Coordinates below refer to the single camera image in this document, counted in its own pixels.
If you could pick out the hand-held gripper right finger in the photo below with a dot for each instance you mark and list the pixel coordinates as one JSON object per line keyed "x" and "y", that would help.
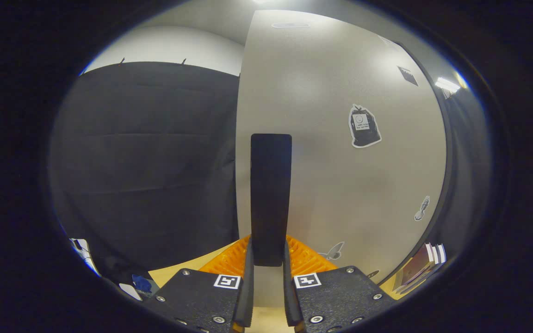
{"x": 336, "y": 300}

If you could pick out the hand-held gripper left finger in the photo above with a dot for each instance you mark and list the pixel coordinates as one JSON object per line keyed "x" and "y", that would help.
{"x": 201, "y": 300}

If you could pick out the beige cabinet door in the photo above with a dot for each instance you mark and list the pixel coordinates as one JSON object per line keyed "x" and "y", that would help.
{"x": 331, "y": 185}

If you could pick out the blue object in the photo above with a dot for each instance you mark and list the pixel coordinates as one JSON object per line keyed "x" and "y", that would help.
{"x": 142, "y": 283}

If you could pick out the maroon book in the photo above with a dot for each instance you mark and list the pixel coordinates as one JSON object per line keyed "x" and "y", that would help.
{"x": 415, "y": 269}

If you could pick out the thin beige book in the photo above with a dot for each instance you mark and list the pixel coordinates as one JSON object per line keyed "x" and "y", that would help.
{"x": 433, "y": 256}

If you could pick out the black backdrop cloth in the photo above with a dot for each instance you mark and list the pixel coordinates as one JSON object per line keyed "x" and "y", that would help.
{"x": 146, "y": 162}

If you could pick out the small ceiling light panel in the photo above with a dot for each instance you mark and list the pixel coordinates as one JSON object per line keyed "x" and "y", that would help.
{"x": 447, "y": 84}

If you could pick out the large ceiling light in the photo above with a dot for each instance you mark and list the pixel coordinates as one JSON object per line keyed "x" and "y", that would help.
{"x": 264, "y": 1}

